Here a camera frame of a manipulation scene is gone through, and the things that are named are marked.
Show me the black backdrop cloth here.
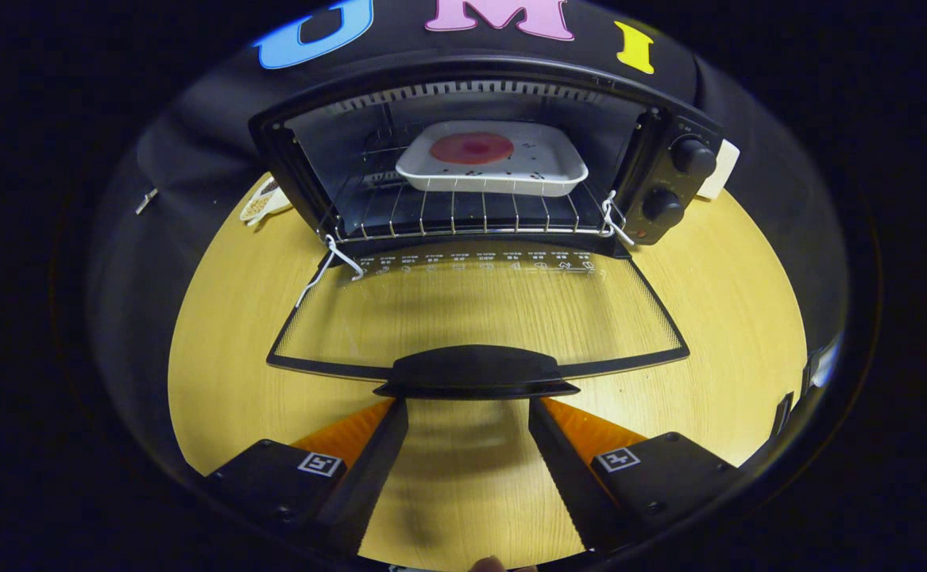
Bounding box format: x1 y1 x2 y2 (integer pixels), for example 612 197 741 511
86 0 849 477

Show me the pink ham slice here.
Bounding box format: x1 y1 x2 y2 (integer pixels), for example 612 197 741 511
430 132 515 166

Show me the white string tie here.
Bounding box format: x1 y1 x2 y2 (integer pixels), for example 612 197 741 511
295 234 365 309
600 191 636 245

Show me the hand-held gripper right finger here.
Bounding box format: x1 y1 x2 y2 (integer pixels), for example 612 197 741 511
528 396 738 555

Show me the white cherry-print food plate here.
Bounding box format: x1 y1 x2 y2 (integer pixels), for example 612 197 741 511
395 120 589 198

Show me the black toaster oven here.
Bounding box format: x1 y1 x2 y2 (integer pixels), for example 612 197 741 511
249 52 724 400

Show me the divided snack dish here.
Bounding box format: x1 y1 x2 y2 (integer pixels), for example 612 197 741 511
239 176 293 227

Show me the wire oven rack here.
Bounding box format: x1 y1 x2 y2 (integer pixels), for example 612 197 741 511
328 119 619 243

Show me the cream white toaster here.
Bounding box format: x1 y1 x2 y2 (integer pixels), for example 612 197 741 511
697 139 741 200

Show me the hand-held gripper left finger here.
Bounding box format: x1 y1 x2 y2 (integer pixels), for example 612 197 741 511
203 397 410 557

